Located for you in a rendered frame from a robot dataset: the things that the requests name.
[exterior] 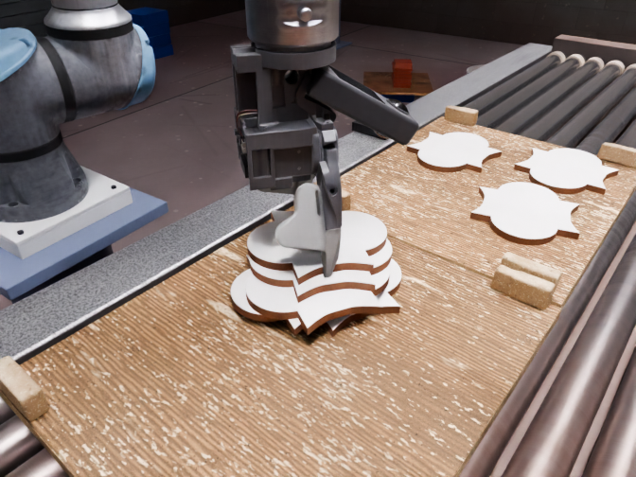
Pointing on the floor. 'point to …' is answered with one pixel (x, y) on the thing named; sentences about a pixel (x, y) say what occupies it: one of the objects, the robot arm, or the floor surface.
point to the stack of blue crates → (154, 29)
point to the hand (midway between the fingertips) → (317, 238)
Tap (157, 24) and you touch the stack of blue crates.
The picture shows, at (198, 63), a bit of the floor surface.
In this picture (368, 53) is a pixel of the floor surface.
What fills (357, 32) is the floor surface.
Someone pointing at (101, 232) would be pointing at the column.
